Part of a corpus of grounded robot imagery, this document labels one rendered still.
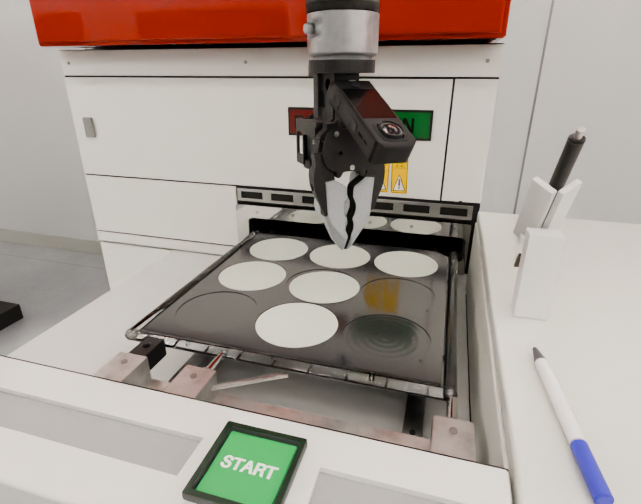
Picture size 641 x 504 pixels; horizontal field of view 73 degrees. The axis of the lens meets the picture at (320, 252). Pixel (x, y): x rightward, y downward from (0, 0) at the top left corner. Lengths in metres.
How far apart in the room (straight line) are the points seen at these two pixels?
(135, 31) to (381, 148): 0.57
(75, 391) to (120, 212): 0.70
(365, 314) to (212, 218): 0.47
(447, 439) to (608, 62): 2.06
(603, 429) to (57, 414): 0.37
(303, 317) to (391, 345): 0.12
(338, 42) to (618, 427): 0.39
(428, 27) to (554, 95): 1.61
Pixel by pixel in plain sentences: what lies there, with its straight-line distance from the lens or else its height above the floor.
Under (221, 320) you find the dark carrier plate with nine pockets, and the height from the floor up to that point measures 0.90.
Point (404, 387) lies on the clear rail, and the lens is 0.44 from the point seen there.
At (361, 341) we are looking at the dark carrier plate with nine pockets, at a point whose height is 0.90.
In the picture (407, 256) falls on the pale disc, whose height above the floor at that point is 0.90.
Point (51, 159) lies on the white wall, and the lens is 3.39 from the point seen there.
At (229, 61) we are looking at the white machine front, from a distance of 0.84.
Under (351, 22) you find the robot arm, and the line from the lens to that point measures 0.47.
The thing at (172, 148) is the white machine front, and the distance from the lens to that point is 0.92.
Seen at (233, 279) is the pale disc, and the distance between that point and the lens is 0.65.
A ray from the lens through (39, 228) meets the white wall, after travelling 3.70.
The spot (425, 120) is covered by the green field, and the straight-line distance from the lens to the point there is 0.75.
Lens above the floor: 1.18
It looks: 23 degrees down
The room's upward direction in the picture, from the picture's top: straight up
